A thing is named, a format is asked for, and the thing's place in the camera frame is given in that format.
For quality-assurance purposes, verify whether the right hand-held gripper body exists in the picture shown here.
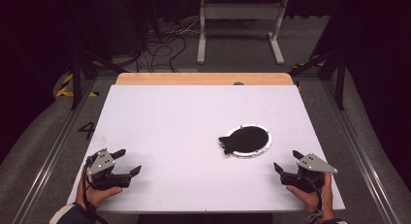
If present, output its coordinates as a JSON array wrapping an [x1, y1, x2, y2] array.
[[279, 152, 339, 194]]

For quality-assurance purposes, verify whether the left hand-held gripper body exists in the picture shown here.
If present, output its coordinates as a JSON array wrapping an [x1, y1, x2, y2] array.
[[85, 148, 132, 191]]

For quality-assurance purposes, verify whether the oval silver-framed mirror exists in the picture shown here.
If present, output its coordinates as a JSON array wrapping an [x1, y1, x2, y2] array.
[[218, 123, 273, 159]]

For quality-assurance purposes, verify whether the person's left hand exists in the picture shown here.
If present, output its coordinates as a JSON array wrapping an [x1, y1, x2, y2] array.
[[75, 181, 124, 210]]

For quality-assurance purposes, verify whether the person's right hand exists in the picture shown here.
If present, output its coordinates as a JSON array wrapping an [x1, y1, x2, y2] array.
[[285, 172, 335, 221]]

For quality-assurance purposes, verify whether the white board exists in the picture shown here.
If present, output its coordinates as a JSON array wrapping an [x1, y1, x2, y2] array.
[[66, 84, 346, 214]]

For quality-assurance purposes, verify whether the black metal stand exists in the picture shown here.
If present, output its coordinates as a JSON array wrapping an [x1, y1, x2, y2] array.
[[69, 48, 129, 111], [288, 49, 347, 111]]

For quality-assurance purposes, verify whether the wooden table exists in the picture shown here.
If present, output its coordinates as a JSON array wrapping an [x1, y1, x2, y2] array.
[[114, 72, 295, 86]]

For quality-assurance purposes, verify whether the white metal stand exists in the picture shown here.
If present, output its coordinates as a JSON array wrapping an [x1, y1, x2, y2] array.
[[196, 0, 290, 66]]

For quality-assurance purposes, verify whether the left hand-held gripper cable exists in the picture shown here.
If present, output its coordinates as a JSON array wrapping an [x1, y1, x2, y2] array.
[[81, 155, 111, 224]]

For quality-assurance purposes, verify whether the hand-held gripper cable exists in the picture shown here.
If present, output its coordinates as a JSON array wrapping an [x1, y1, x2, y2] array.
[[300, 174, 325, 224], [81, 155, 111, 224]]

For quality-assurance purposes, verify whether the right hand-held gripper cable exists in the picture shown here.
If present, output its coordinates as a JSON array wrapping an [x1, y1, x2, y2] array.
[[300, 174, 325, 224]]

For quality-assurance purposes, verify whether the aluminium rail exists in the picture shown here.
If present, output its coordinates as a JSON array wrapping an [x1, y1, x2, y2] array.
[[319, 79, 402, 224], [12, 78, 99, 224]]

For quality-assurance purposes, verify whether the bundle of floor cables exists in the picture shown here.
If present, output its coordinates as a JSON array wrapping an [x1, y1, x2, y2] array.
[[135, 17, 202, 74]]

